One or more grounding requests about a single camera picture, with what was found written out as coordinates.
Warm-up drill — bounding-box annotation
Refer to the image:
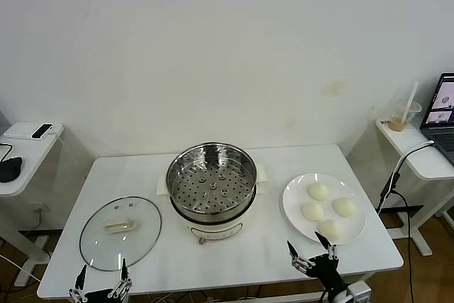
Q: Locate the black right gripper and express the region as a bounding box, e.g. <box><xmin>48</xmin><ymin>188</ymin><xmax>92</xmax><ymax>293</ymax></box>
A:
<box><xmin>287</xmin><ymin>231</ymin><xmax>347</xmax><ymax>295</ymax></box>

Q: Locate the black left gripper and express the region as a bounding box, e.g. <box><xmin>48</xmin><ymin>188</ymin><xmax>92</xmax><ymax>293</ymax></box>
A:
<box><xmin>69</xmin><ymin>258</ymin><xmax>133</xmax><ymax>303</ymax></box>

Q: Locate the white steamed baozi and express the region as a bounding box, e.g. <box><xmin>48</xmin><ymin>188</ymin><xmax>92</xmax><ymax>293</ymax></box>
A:
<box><xmin>316</xmin><ymin>219</ymin><xmax>347</xmax><ymax>243</ymax></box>
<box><xmin>332</xmin><ymin>197</ymin><xmax>357</xmax><ymax>217</ymax></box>
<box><xmin>306</xmin><ymin>182</ymin><xmax>331</xmax><ymax>201</ymax></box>
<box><xmin>300</xmin><ymin>202</ymin><xmax>325</xmax><ymax>222</ymax></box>

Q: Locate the glass lid cream handle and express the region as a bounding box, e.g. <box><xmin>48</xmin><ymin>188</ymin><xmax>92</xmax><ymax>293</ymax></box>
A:
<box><xmin>79</xmin><ymin>195</ymin><xmax>162</xmax><ymax>272</ymax></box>

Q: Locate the stainless steel steamer basket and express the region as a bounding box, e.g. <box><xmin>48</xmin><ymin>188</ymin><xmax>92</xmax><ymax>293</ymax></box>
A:
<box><xmin>165</xmin><ymin>142</ymin><xmax>257</xmax><ymax>224</ymax></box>

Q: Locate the white round plate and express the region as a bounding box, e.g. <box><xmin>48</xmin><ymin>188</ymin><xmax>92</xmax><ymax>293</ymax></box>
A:
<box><xmin>282</xmin><ymin>173</ymin><xmax>367</xmax><ymax>246</ymax></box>

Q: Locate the white electric cooker base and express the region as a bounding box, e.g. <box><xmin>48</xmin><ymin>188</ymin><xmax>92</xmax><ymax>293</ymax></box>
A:
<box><xmin>155</xmin><ymin>162</ymin><xmax>270</xmax><ymax>246</ymax></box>

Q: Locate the white side table rounded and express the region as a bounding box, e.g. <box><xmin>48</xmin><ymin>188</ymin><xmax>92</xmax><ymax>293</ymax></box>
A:
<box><xmin>0</xmin><ymin>121</ymin><xmax>65</xmax><ymax>287</ymax></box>

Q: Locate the white side table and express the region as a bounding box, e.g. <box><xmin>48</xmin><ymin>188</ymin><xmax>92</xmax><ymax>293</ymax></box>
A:
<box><xmin>375</xmin><ymin>118</ymin><xmax>454</xmax><ymax>256</ymax></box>

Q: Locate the black computer mouse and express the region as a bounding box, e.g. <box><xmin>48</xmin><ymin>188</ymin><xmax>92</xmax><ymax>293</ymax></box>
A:
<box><xmin>0</xmin><ymin>156</ymin><xmax>23</xmax><ymax>183</ymax></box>

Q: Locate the clear plastic drink cup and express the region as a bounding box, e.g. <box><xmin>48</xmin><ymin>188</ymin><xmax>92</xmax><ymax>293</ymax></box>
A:
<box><xmin>389</xmin><ymin>99</ymin><xmax>423</xmax><ymax>132</ymax></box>

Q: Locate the black smartphone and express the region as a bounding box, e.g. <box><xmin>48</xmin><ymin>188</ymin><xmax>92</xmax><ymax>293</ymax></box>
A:
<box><xmin>31</xmin><ymin>123</ymin><xmax>54</xmax><ymax>140</ymax></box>

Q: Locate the flat white box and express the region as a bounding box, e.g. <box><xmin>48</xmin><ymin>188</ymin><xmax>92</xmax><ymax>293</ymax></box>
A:
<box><xmin>2</xmin><ymin>122</ymin><xmax>64</xmax><ymax>141</ymax></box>

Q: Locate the grey laptop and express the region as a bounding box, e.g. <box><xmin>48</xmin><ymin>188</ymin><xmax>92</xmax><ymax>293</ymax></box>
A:
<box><xmin>420</xmin><ymin>72</ymin><xmax>454</xmax><ymax>164</ymax></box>

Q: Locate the white drinking straw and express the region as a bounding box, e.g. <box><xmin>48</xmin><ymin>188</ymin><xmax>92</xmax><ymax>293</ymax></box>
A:
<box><xmin>400</xmin><ymin>82</ymin><xmax>419</xmax><ymax>125</ymax></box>

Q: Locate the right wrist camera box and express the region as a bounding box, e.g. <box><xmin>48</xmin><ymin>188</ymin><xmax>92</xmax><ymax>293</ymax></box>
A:
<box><xmin>345</xmin><ymin>280</ymin><xmax>372</xmax><ymax>303</ymax></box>

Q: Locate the black and white cable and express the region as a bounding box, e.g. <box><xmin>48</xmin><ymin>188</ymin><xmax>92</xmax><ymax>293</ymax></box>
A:
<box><xmin>376</xmin><ymin>139</ymin><xmax>436</xmax><ymax>303</ymax></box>

